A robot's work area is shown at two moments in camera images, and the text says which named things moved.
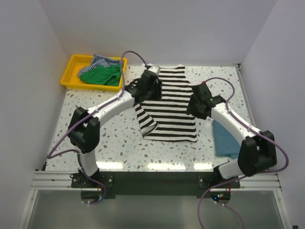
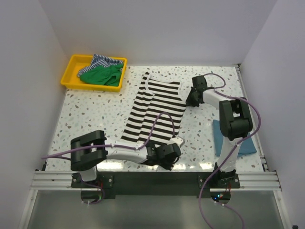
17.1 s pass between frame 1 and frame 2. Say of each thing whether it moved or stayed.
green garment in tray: stayed
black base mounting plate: stayed
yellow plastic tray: stayed
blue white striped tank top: stayed
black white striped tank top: moved
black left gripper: moved
